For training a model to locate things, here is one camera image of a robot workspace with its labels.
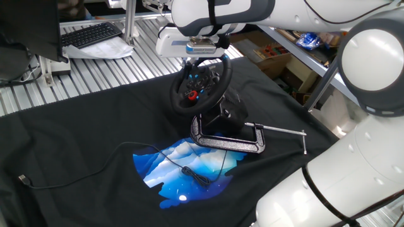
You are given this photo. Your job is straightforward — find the aluminium diagonal strut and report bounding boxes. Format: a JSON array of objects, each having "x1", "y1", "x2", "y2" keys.
[{"x1": 304, "y1": 58, "x2": 340, "y2": 113}]

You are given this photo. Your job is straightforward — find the black racing steering wheel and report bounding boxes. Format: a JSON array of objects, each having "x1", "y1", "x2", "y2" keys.
[{"x1": 169, "y1": 53, "x2": 234, "y2": 115}]

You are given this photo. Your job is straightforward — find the person in brown shirt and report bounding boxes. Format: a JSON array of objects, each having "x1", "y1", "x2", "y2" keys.
[{"x1": 57, "y1": 0, "x2": 92, "y2": 22}]

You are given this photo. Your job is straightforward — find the aluminium shelf rail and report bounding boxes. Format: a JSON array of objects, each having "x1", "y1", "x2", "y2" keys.
[{"x1": 258, "y1": 25, "x2": 360, "y2": 107}]

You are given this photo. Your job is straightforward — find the black cloth with blue print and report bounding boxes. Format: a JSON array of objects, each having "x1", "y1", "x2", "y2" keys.
[{"x1": 0, "y1": 55, "x2": 340, "y2": 227}]

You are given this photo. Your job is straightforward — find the black USB cable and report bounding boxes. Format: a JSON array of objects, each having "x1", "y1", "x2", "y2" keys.
[{"x1": 18, "y1": 141, "x2": 228, "y2": 190}]

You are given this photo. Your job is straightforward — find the open brown cardboard box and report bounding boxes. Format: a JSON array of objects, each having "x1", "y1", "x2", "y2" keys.
[{"x1": 229, "y1": 30, "x2": 293, "y2": 79}]

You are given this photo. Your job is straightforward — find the black metal C-clamp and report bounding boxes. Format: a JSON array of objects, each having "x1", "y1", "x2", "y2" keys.
[{"x1": 190, "y1": 113, "x2": 307, "y2": 156}]

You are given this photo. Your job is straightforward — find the black computer monitor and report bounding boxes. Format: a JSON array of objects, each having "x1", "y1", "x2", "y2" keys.
[{"x1": 0, "y1": 0, "x2": 69, "y2": 63}]

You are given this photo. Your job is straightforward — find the aluminium vertical post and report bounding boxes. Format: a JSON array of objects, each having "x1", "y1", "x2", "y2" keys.
[{"x1": 121, "y1": 0, "x2": 140, "y2": 47}]

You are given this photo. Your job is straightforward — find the black steering wheel base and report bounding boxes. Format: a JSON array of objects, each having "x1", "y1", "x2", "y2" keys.
[{"x1": 201, "y1": 86, "x2": 249, "y2": 138}]

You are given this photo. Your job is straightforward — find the tray of colourful blocks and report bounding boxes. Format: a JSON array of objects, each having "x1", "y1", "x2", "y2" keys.
[{"x1": 253, "y1": 42, "x2": 287, "y2": 61}]

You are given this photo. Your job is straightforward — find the white crumpled paper sheet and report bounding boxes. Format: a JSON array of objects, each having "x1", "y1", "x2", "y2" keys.
[{"x1": 62, "y1": 37, "x2": 135, "y2": 60}]

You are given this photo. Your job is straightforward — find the beige cardboard box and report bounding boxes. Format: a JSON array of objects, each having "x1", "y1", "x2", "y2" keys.
[{"x1": 280, "y1": 55, "x2": 319, "y2": 94}]

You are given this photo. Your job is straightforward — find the black computer keyboard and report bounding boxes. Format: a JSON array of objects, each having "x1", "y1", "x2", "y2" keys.
[{"x1": 61, "y1": 21, "x2": 123, "y2": 50}]

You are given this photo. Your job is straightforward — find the dark grey monitor base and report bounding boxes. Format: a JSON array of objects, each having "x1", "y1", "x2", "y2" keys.
[{"x1": 0, "y1": 40, "x2": 35, "y2": 83}]

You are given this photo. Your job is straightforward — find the grey wrist camera blue ends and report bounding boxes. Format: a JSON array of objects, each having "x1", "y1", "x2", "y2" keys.
[{"x1": 186, "y1": 37, "x2": 218, "y2": 55}]

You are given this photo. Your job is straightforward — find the aluminium bracket foot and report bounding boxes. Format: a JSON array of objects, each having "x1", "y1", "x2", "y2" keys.
[{"x1": 37, "y1": 55, "x2": 55, "y2": 88}]

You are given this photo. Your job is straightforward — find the blue plastic bag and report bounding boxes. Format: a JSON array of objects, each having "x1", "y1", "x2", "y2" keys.
[{"x1": 295, "y1": 32, "x2": 323, "y2": 50}]

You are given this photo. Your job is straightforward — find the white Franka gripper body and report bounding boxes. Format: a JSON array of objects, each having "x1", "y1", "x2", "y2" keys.
[{"x1": 155, "y1": 26, "x2": 227, "y2": 59}]

